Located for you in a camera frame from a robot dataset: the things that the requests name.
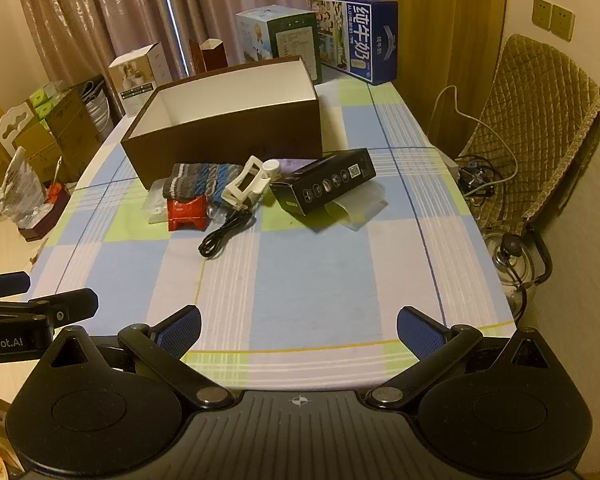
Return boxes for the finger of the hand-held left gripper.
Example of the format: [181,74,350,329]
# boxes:
[0,271,32,297]
[0,288,99,332]

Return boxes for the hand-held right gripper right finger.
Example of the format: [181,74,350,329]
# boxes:
[362,305,556,411]

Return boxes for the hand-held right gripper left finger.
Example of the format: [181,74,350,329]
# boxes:
[42,305,236,410]

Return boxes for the red snack packet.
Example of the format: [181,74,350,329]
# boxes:
[166,196,210,233]

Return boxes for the cotton swab plastic bag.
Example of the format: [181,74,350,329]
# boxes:
[144,177,173,226]

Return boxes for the translucent plastic cup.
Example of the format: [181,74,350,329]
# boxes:
[325,183,388,233]

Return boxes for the striped knitted cloth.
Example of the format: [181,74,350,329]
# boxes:
[162,162,243,208]

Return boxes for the cream hair claw clip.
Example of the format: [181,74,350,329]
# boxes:
[221,155,271,211]

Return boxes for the black product box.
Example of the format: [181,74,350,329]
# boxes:
[269,148,378,217]

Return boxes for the white plastic bottle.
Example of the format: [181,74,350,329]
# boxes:
[261,158,287,181]

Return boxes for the dark red tray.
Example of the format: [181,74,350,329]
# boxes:
[20,195,71,243]

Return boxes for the white plastic bag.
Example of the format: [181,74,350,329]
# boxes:
[0,147,46,226]

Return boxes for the cardboard box with hanger flap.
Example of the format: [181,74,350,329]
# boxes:
[0,101,63,181]

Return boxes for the green tissue packs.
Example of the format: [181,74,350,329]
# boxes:
[30,82,66,121]

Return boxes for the grey ribbed container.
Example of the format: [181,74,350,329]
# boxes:
[82,80,113,131]

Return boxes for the white product box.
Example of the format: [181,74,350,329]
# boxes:
[107,42,173,116]

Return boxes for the chair with quilted cover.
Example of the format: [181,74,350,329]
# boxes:
[455,34,600,233]

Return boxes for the blue milk carton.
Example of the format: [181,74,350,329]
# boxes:
[306,0,399,86]

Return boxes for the pink-brown curtain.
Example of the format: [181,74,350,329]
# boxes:
[10,0,326,126]

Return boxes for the yellow wooden door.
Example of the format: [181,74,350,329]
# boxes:
[337,0,511,151]

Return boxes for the green and white carton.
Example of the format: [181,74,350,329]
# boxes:
[236,5,323,85]

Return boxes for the glass kettle with black handle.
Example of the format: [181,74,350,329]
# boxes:
[482,225,553,321]

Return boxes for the black cable bundle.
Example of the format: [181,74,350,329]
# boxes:
[452,155,506,201]

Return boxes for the white cable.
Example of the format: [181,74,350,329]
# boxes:
[427,85,518,196]

